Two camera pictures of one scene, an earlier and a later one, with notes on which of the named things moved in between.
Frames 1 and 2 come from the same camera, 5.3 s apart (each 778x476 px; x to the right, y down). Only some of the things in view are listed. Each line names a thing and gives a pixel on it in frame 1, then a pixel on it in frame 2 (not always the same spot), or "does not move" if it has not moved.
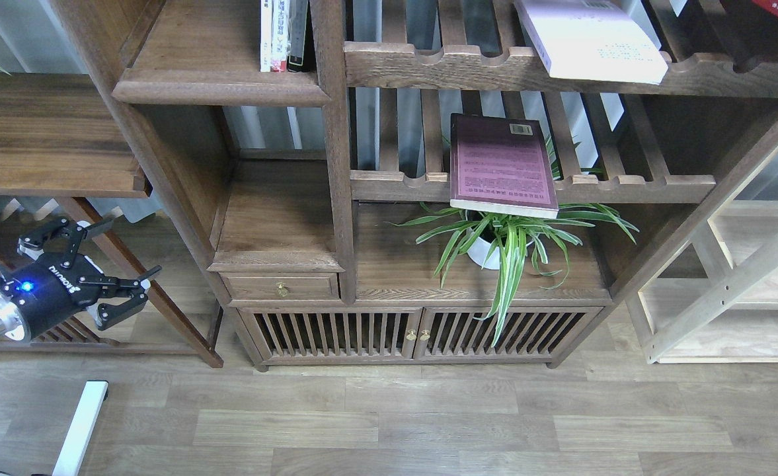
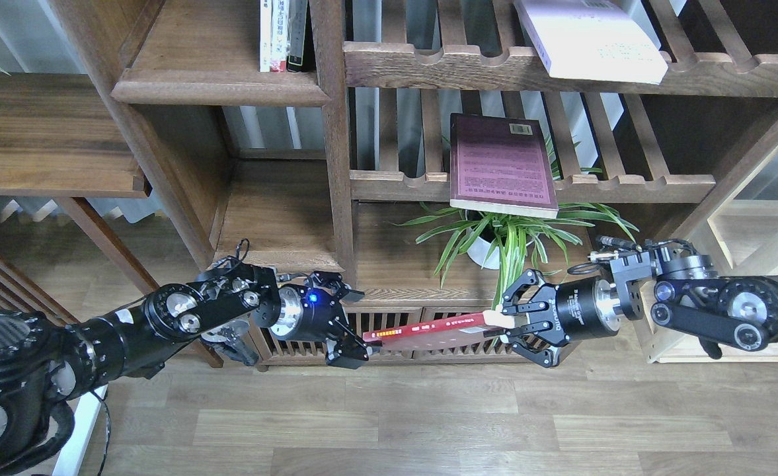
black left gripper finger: (134, 289) → (346, 344)
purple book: (500, 164) does not move
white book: (266, 36) does not move
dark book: (297, 20) does not move
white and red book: (279, 36) does not move
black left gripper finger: (61, 237) → (334, 282)
